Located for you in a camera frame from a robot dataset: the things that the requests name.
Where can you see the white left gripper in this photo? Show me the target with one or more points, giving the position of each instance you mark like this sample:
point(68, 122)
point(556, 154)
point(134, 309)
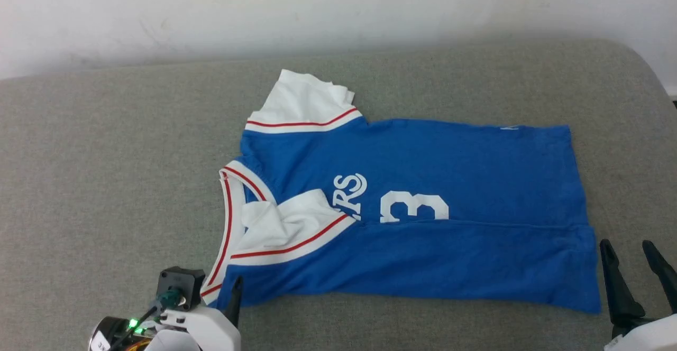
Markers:
point(206, 332)

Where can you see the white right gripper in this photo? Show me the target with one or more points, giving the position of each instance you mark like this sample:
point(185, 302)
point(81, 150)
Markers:
point(650, 338)

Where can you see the blue jersey with white sleeves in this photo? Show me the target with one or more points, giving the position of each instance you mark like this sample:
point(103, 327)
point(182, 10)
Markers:
point(423, 160)

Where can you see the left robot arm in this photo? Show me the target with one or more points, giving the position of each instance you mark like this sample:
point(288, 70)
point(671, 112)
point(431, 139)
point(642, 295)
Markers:
point(106, 334)

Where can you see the grey fabric sofa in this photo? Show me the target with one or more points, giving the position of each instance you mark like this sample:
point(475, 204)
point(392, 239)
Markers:
point(106, 182)

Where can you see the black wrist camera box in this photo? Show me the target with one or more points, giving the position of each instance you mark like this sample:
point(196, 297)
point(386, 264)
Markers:
point(180, 279)

